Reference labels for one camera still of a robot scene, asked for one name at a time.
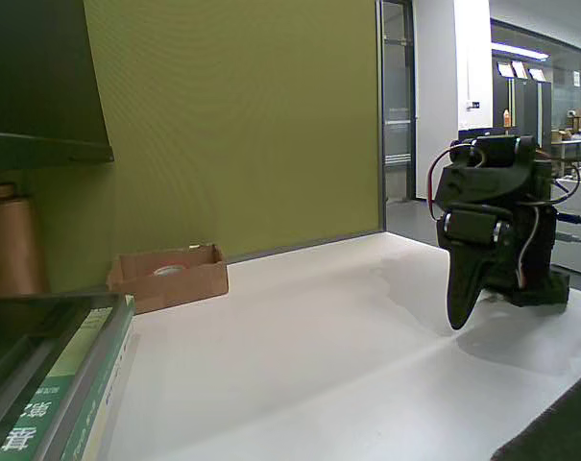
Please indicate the glass door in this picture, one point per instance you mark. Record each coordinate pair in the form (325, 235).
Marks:
(398, 57)

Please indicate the small wall control panel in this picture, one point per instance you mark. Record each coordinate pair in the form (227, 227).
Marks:
(473, 104)

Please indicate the red roll of tape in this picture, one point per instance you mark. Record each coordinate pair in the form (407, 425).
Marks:
(167, 271)

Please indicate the tall black cabinet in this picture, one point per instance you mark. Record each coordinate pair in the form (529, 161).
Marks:
(525, 110)

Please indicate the ceiling light strip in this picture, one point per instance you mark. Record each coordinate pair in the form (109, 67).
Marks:
(518, 50)

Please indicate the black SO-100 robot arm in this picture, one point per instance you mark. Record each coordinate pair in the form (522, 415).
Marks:
(542, 269)

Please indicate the dark green metal shelf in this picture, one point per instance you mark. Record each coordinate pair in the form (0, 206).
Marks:
(31, 72)

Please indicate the green partition panel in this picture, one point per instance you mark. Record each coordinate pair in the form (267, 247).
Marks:
(175, 72)

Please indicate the small orange bottle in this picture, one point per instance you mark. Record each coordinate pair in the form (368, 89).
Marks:
(507, 119)

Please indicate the low open cardboard box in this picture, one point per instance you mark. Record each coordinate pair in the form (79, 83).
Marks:
(184, 288)

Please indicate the green-spined book with white pages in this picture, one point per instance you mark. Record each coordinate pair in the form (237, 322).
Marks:
(86, 422)

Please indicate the dark fabric mat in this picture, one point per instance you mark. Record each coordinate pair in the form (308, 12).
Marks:
(573, 427)

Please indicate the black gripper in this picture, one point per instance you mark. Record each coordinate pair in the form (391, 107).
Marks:
(470, 228)

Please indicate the framed plaque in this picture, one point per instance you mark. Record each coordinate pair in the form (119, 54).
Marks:
(505, 69)
(520, 69)

